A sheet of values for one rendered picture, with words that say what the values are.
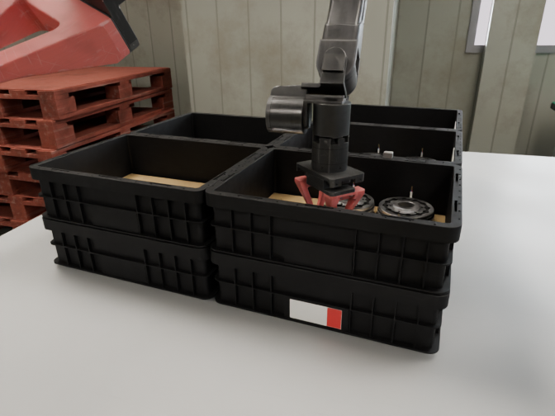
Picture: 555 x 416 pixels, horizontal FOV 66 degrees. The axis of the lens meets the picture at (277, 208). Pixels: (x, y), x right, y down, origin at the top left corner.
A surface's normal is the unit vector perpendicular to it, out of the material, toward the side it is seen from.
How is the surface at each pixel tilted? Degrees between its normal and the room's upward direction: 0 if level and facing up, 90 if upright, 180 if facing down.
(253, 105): 90
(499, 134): 90
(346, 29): 57
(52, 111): 90
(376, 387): 0
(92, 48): 119
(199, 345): 0
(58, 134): 90
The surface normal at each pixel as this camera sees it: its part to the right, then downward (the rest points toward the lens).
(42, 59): 0.44, 0.74
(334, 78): -0.24, -0.18
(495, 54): -0.28, 0.39
